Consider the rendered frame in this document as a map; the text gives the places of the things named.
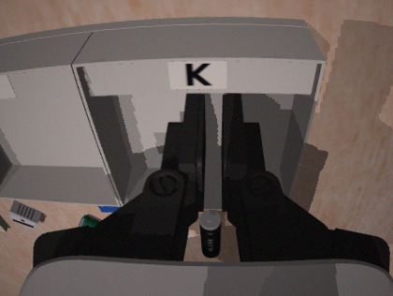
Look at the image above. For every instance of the blue usb stick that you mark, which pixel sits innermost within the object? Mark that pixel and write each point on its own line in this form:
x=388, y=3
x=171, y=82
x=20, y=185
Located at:
x=108, y=209

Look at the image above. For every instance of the white domino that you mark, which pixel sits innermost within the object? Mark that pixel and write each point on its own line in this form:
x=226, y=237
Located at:
x=3, y=225

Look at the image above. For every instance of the green aa battery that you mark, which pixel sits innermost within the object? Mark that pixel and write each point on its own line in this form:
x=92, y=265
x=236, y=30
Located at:
x=87, y=220

